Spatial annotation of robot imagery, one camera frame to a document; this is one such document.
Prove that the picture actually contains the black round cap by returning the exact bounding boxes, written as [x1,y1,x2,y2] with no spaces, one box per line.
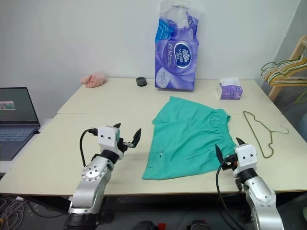
[135,76,148,87]

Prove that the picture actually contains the thin black floor cable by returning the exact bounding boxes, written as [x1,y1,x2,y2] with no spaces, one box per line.
[25,200,71,219]

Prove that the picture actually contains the olive wire clothes hanger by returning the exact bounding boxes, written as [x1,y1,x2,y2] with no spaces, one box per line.
[242,111,290,159]

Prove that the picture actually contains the green shorts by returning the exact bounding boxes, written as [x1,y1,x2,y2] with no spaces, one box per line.
[141,95,237,181]

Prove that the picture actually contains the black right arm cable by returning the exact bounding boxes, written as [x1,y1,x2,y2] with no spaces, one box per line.
[215,155,243,230]

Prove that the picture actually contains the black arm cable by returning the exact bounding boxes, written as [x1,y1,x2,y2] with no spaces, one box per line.
[215,155,243,230]
[80,128,99,167]

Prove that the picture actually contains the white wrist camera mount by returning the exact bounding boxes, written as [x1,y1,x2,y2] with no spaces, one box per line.
[234,144,258,178]
[96,125,125,154]

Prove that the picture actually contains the grey cable bundle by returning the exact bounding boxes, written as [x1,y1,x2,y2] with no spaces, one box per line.
[0,195,27,230]

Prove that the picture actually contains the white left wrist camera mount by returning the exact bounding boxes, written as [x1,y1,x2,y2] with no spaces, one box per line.
[96,125,125,154]

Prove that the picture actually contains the wooden hanger rack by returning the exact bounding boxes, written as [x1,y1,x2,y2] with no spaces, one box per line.
[268,35,307,101]

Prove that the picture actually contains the purple Vinda tissue pack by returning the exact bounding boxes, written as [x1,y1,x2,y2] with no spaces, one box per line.
[153,0,208,92]

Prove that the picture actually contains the pink fluffy cloth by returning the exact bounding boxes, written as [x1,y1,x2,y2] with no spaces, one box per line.
[80,71,108,88]

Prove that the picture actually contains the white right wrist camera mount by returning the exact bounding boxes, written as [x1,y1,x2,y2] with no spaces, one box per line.
[234,144,258,178]

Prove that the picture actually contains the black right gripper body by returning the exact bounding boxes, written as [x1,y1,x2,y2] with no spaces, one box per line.
[222,154,238,171]

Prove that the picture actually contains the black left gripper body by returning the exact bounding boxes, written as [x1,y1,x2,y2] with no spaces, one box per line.
[117,137,134,154]

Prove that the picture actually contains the dark rounded shape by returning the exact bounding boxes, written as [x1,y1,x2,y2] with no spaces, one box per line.
[190,219,212,230]
[136,220,159,230]

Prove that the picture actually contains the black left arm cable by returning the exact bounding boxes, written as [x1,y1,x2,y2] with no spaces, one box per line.
[80,128,99,167]

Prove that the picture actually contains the grey laptop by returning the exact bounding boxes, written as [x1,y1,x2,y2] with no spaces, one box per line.
[0,87,41,161]

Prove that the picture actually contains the small purple tissue box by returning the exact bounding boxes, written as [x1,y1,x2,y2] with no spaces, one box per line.
[217,77,244,101]

